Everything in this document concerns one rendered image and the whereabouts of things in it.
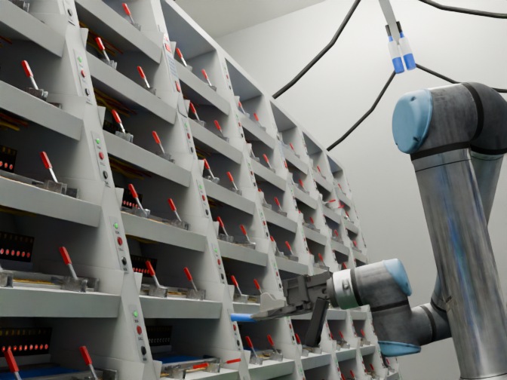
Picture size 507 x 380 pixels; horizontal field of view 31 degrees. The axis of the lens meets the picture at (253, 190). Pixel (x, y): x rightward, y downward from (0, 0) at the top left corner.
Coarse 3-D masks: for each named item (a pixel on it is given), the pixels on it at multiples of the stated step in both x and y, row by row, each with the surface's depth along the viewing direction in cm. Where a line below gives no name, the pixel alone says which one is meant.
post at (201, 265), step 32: (128, 0) 272; (128, 64) 269; (160, 64) 266; (128, 128) 266; (160, 128) 263; (160, 192) 261; (192, 192) 258; (160, 256) 258; (192, 256) 255; (160, 320) 255; (192, 320) 253; (224, 320) 250
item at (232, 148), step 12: (192, 108) 291; (192, 120) 277; (216, 120) 317; (192, 132) 278; (204, 132) 288; (204, 144) 315; (216, 144) 300; (228, 144) 313; (240, 144) 330; (228, 156) 314; (240, 156) 327
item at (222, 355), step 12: (156, 348) 239; (168, 348) 248; (180, 348) 252; (192, 348) 251; (204, 348) 250; (216, 348) 250; (156, 360) 190; (156, 372) 190; (192, 372) 225; (204, 372) 229; (228, 372) 238
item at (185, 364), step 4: (192, 360) 231; (196, 360) 232; (200, 360) 234; (204, 360) 236; (208, 360) 239; (164, 364) 211; (168, 364) 212; (172, 364) 214; (176, 364) 215; (180, 364) 218; (184, 364) 221; (188, 364) 224; (192, 364) 227; (196, 364) 230; (180, 368) 219; (184, 368) 221; (200, 368) 228; (204, 368) 231; (164, 372) 205
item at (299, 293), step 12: (300, 276) 213; (312, 276) 215; (324, 276) 213; (288, 288) 213; (300, 288) 212; (312, 288) 213; (324, 288) 213; (288, 300) 213; (300, 300) 212; (312, 300) 213; (300, 312) 213
